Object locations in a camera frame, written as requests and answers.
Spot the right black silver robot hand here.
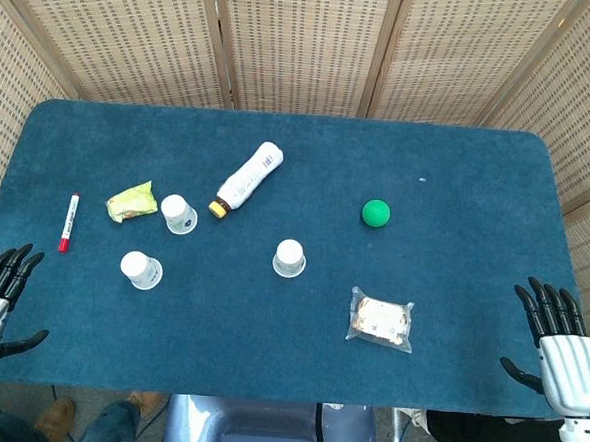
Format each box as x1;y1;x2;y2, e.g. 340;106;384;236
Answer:
497;274;590;419

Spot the white cup large blue flower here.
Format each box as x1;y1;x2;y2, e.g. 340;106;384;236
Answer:
118;249;166;292

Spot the white cup fern blue flower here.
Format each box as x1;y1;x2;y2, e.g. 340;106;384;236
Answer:
158;193;199;237

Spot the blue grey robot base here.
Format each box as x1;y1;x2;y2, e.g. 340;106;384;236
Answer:
159;391;381;442

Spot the brown shoe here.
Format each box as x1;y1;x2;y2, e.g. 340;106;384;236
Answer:
126;389;166;420
34;396;78;442

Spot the red white marker pen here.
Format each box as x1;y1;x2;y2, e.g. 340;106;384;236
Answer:
57;191;81;255

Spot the yellow green snack packet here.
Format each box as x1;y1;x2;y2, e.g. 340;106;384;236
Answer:
105;178;161;227

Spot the bread in clear plastic bag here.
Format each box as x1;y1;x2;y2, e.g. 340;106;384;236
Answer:
344;285;417;354

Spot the green ball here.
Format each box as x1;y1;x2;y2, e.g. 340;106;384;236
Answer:
360;197;393;230

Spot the blue carpet table cover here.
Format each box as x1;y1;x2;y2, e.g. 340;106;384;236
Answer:
0;94;590;423

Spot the white bottle yellow cap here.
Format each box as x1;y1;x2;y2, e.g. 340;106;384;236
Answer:
207;137;286;225

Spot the white cup green flower fern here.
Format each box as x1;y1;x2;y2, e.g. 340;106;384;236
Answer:
271;237;309;280

